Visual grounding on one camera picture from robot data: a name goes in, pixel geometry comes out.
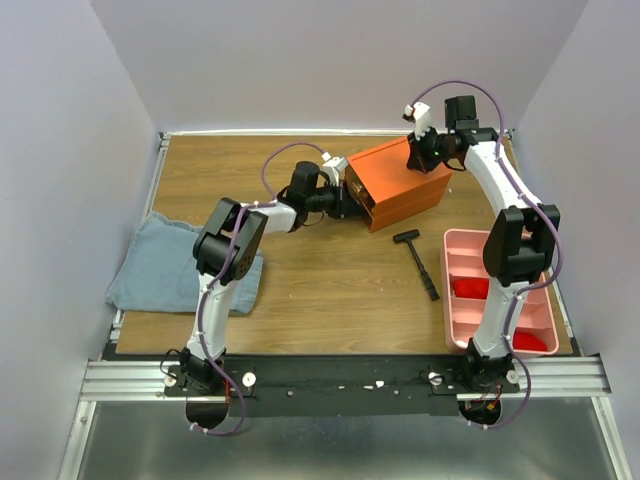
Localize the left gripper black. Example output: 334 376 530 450
304 179 364 220

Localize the orange drawer cabinet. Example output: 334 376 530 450
344 137 452 232

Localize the clear top drawer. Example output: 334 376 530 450
346 176 376 216

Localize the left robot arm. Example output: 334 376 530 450
179 156 364 395

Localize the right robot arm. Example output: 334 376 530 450
403 95 560 392

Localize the black rubber mallet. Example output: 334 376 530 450
393 229 440 302

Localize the red cloth in tray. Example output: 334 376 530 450
452 277 489 300

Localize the pink compartment tray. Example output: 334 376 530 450
441 229 559 358

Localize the blue denim cloth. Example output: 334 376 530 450
103 210 265 316

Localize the red cloth near tray front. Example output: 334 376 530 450
513 330 547 352

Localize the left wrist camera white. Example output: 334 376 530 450
321 151 348 186

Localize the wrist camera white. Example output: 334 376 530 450
402 101 432 140
321 151 348 186

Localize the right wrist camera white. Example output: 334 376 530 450
402 101 432 140

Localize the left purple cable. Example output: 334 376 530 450
192 142 331 437

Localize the purple cable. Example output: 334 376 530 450
412 79 565 431
192 142 331 437

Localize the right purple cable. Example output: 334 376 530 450
412 79 565 431

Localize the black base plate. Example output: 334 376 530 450
161 354 520 418

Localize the aluminium rail frame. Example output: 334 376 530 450
60 356 632 479

